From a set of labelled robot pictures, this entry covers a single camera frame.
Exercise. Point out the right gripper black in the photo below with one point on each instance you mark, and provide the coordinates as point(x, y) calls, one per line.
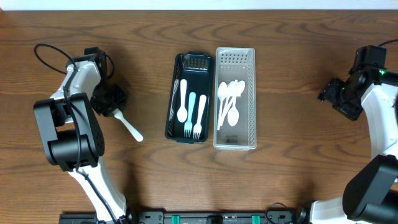
point(331, 93)

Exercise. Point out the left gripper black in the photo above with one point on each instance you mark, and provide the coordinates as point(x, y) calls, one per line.
point(109, 100)

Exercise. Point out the white plastic fork underneath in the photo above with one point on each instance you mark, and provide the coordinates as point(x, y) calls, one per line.
point(118, 114)

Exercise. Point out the white spoon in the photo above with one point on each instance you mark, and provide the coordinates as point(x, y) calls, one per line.
point(182, 111)
point(226, 104)
point(240, 85)

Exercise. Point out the mint green plastic fork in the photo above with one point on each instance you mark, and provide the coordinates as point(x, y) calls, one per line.
point(188, 123)

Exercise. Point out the white plastic fork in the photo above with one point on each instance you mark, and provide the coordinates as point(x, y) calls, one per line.
point(197, 127)

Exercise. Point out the white spoon bowl down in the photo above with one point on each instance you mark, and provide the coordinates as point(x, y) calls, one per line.
point(233, 113)

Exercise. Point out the white spoon bowl up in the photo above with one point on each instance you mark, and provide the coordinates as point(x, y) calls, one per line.
point(222, 92)

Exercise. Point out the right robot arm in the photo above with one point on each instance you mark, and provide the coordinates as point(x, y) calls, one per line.
point(368, 197)

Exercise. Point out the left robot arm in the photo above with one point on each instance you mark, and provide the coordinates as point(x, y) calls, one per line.
point(73, 140)

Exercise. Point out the black plastic basket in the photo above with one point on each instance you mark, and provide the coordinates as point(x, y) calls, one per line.
point(198, 70)

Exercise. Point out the clear plastic basket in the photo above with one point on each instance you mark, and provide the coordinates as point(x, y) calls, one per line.
point(236, 64)

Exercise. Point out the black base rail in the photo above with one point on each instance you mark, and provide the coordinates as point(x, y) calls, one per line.
point(271, 216)

